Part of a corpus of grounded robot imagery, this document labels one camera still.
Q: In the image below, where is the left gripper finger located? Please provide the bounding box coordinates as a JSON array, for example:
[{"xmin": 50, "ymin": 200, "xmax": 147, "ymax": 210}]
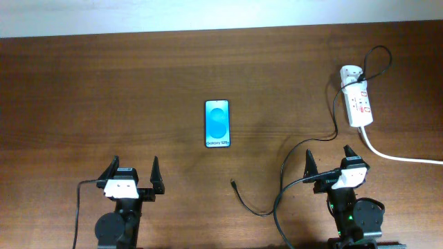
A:
[
  {"xmin": 98, "ymin": 156, "xmax": 119, "ymax": 181},
  {"xmin": 150, "ymin": 156, "xmax": 165, "ymax": 194}
]

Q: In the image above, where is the black USB charging cable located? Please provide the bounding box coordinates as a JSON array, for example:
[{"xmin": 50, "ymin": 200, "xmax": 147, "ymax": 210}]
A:
[{"xmin": 230, "ymin": 45, "xmax": 393, "ymax": 217}]

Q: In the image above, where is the blue Galaxy smartphone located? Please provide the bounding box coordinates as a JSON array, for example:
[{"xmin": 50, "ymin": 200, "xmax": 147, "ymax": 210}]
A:
[{"xmin": 205, "ymin": 100, "xmax": 230, "ymax": 148}]

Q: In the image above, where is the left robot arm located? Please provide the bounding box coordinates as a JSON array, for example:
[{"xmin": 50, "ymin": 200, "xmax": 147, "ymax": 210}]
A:
[{"xmin": 95, "ymin": 156, "xmax": 165, "ymax": 249}]

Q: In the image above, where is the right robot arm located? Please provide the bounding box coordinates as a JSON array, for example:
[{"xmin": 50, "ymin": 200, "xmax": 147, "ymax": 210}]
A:
[{"xmin": 303, "ymin": 145, "xmax": 407, "ymax": 249}]

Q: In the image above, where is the white charger adapter plug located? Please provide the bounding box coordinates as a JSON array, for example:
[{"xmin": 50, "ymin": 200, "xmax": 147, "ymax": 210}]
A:
[{"xmin": 340, "ymin": 65, "xmax": 363, "ymax": 87}]

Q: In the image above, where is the white power strip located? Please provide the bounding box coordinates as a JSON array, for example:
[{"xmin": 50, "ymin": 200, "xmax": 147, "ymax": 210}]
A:
[{"xmin": 342, "ymin": 80, "xmax": 373, "ymax": 128}]

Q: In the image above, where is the white power strip cord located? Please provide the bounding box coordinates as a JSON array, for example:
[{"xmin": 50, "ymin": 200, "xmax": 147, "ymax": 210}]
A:
[{"xmin": 359, "ymin": 126, "xmax": 443, "ymax": 165}]

